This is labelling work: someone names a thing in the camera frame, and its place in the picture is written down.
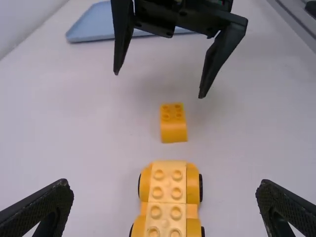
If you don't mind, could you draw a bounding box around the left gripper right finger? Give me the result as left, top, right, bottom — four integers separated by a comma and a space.
255, 179, 316, 237

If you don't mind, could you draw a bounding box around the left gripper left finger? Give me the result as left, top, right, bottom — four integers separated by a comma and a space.
0, 178, 75, 237

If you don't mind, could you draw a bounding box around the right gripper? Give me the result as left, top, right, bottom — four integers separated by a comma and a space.
110, 0, 249, 99

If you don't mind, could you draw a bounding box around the yellow toy brick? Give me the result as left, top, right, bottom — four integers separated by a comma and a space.
159, 102, 189, 144

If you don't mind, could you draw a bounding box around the blue mat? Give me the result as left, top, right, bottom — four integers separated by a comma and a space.
65, 2, 197, 44

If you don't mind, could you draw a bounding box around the yellow toy car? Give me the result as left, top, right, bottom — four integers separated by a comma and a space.
128, 159, 206, 237

